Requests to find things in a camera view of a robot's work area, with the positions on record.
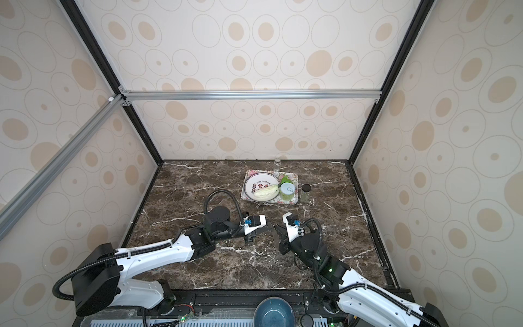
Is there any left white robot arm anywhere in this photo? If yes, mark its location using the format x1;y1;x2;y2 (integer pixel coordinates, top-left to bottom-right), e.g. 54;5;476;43
52;207;267;317

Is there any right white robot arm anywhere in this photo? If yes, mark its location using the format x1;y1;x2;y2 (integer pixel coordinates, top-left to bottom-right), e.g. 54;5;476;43
275;224;448;326

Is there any pale napa cabbage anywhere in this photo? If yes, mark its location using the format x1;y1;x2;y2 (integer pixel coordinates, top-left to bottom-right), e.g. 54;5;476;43
253;184;280;202

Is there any green herb spice jar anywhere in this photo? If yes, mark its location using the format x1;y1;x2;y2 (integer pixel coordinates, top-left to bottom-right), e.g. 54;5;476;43
300;184;312;204

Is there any green labelled tin can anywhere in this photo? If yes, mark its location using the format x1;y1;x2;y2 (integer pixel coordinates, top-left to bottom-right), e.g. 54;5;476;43
280;182;296;202

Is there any white round plate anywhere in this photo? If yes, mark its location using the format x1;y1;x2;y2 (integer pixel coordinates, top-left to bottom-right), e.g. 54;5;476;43
241;172;280;202

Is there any blue ceramic bowl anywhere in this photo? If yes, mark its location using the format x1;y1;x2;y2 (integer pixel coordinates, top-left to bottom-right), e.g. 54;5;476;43
253;297;296;327

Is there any green plastic leaf vegetable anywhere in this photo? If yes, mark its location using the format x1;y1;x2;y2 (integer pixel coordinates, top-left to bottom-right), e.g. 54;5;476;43
279;175;294;187

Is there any floral rectangular tray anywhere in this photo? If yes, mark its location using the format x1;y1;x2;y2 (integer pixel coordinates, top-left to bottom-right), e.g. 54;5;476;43
241;170;298;205

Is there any clear glass shaker bottle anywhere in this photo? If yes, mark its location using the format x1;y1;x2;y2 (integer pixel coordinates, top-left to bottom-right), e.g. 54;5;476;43
274;157;281;170

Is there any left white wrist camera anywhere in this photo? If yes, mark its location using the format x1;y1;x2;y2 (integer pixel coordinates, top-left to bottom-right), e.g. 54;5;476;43
243;215;266;236

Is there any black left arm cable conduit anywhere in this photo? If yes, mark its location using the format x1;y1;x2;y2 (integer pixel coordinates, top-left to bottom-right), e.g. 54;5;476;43
203;189;246;223

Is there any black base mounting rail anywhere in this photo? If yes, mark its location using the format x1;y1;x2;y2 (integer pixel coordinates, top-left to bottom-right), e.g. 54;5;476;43
170;289;351;322

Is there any horizontal aluminium frame rail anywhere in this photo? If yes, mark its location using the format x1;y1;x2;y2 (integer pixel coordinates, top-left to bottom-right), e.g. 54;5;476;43
124;89;381;101

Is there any side aluminium frame rail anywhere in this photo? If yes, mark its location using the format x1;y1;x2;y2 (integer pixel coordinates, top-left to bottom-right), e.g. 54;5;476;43
1;94;123;238

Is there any black vertical right corner post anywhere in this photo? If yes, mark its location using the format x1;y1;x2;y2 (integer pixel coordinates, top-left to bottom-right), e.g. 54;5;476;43
348;0;435;167

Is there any black vertical corner post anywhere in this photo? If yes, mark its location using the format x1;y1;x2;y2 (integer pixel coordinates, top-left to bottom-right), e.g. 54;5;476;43
348;0;435;167
59;0;163;166

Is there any black vertical left corner post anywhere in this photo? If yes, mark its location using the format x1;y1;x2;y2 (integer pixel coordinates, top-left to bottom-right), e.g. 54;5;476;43
59;0;163;166

